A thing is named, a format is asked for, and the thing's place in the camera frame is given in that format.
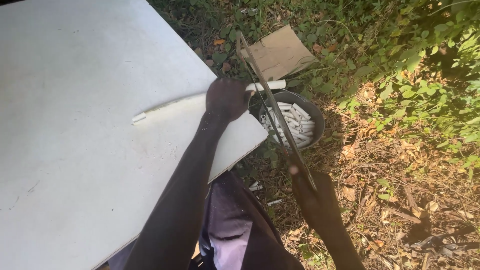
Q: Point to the person's right hand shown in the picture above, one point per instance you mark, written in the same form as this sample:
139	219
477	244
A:
313	197

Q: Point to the grey metal bowl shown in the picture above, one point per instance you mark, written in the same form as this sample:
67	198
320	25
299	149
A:
317	116

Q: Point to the person's left hand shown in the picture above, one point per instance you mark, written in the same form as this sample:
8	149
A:
227	98

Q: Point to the person's dark clothing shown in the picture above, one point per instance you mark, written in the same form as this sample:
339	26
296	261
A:
240	228

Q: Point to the white pipe offcut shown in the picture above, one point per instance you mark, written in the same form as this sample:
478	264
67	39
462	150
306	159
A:
274	202
256	188
254	184

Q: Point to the brown cardboard piece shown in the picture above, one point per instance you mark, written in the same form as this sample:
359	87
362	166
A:
279	52

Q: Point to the metal hacksaw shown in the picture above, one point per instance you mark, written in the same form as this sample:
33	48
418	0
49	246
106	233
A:
275	112

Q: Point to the long white plastic pipe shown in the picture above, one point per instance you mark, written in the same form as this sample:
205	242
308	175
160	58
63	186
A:
210	98

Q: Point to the pile of cut white pipe pieces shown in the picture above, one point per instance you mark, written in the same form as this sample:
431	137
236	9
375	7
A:
298	125

